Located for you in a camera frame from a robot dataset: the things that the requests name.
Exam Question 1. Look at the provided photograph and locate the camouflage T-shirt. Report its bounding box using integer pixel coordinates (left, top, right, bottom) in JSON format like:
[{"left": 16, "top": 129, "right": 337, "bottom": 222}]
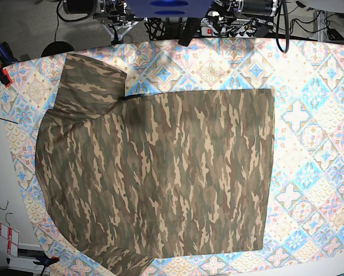
[{"left": 35, "top": 54, "right": 275, "bottom": 275}]

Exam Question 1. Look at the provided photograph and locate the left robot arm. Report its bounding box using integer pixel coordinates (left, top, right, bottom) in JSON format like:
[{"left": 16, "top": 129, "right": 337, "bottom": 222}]
[{"left": 202, "top": 1, "right": 290, "bottom": 53}]

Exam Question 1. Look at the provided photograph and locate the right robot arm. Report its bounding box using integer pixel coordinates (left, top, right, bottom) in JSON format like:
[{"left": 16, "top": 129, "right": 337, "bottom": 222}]
[{"left": 56, "top": 0, "right": 145, "bottom": 45}]

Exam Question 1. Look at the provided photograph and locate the white power strip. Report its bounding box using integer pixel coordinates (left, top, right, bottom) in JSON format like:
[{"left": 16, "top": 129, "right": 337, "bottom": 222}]
[{"left": 199, "top": 25, "right": 257, "bottom": 38}]

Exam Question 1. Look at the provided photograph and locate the patterned tile tablecloth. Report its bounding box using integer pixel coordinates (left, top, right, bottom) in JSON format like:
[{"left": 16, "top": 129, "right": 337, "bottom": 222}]
[{"left": 0, "top": 38, "right": 344, "bottom": 275}]

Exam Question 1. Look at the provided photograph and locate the blue orange clamp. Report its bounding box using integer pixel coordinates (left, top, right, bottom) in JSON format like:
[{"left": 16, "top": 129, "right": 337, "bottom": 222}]
[{"left": 33, "top": 256, "right": 60, "bottom": 267}]

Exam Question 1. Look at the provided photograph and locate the red black clamp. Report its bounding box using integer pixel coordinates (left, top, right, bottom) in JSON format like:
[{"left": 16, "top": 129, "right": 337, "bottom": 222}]
[{"left": 0, "top": 42, "right": 18, "bottom": 87}]

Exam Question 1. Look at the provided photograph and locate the red white label card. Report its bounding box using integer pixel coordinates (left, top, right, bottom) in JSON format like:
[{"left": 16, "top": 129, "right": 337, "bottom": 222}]
[{"left": 0, "top": 222, "right": 20, "bottom": 257}]

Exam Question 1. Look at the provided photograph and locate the black support post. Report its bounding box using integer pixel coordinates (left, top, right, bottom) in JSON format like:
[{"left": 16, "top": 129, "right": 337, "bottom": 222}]
[{"left": 178, "top": 17, "right": 202, "bottom": 47}]

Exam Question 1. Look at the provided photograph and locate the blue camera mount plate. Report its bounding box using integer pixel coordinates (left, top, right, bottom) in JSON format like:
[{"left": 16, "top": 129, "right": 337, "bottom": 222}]
[{"left": 125, "top": 0, "right": 213, "bottom": 18}]

